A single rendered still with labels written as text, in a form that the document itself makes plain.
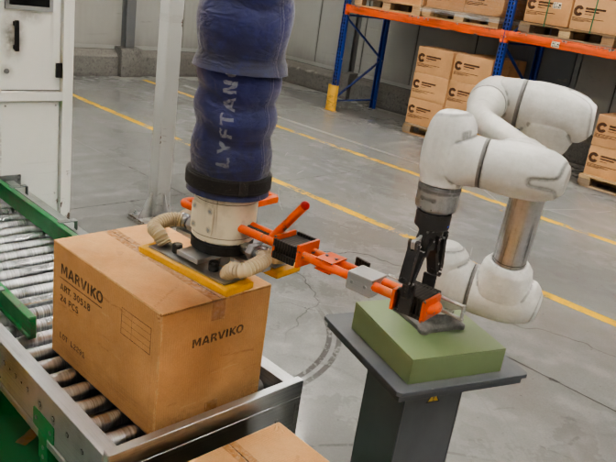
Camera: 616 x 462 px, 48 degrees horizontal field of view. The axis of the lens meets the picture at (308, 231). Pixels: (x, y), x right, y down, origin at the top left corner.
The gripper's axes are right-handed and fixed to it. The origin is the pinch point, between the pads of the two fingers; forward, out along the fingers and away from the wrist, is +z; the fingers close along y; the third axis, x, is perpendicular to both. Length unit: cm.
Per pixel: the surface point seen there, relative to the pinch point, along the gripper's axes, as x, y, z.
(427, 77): -420, -745, 36
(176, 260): -63, 14, 11
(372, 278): -10.5, 2.3, -0.9
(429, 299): 4.3, 2.4, -1.7
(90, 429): -73, 31, 62
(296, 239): -35.5, -0.2, -1.2
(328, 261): -22.4, 3.4, -0.9
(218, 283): -47, 14, 12
